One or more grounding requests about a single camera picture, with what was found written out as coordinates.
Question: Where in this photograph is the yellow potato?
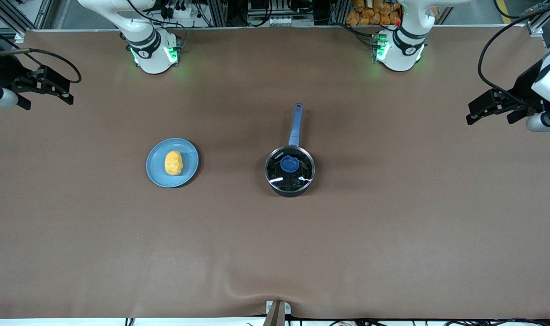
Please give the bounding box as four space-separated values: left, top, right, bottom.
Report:
164 150 184 176

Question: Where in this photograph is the glass lid with blue knob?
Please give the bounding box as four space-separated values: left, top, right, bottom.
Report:
265 146 315 191

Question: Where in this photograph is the pile of orange items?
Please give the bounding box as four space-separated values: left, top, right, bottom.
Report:
346 0 403 27

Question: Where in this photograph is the blue round plate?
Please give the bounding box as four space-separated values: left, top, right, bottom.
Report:
146 138 200 188

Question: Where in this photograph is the white power strip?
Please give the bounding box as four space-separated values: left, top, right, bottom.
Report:
265 16 316 27

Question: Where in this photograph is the brown table mat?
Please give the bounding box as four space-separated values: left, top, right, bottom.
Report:
0 25 550 320

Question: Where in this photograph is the metal table edge clamp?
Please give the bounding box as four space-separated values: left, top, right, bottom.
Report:
265 300 292 326

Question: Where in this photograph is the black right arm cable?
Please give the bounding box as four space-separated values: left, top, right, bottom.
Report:
0 48 82 85

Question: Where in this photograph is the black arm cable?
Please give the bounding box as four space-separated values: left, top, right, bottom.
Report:
478 0 550 107
0 48 82 85

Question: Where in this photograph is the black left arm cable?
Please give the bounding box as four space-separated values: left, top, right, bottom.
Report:
478 0 550 107

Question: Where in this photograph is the black pot with blue handle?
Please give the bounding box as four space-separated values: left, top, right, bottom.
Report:
264 103 316 198

